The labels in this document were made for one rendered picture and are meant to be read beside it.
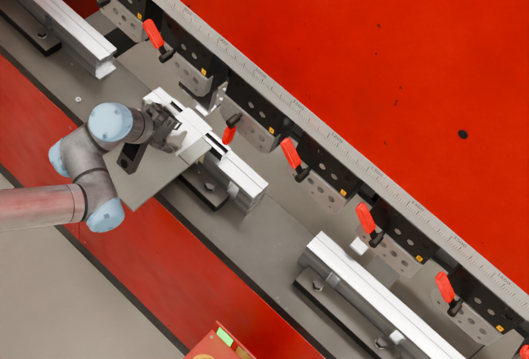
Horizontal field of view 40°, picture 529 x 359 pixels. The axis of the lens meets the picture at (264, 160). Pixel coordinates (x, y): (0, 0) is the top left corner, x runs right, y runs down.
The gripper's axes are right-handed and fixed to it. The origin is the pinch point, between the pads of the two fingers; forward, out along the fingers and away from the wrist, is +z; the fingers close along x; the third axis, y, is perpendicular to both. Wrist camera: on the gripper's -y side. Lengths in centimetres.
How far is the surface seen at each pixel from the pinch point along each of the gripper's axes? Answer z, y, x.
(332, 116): -29, 31, -33
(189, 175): 10.1, -5.6, -7.0
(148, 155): -2.4, -5.7, 0.5
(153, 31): -20.4, 19.8, 10.4
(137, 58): 124, -10, 78
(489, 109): -49, 48, -55
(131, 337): 69, -76, -10
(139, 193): -7.9, -12.3, -5.6
